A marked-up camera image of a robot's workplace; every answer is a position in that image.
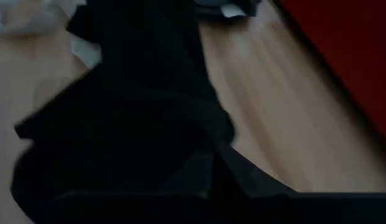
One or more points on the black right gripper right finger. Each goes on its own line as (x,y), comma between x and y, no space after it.
(289,208)

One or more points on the white canvas tote bag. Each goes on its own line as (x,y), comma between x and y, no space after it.
(25,15)

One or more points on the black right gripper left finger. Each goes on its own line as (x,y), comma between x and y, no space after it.
(134,208)

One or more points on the black garment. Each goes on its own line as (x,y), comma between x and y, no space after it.
(134,109)

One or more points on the red plastic laundry bin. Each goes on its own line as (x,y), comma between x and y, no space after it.
(351,46)

